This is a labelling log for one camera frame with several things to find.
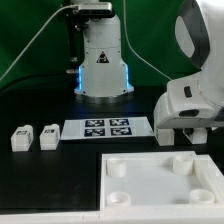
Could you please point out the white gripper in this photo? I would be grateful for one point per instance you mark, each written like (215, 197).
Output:
(184, 106)

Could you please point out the white square tabletop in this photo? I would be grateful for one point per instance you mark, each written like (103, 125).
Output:
(158, 179)

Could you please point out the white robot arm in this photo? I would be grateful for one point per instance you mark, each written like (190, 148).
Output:
(199, 31)

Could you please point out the white sheet with tags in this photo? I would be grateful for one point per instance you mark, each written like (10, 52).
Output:
(106, 128)

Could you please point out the grey camera on mount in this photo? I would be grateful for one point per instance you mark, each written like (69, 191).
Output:
(95, 8)

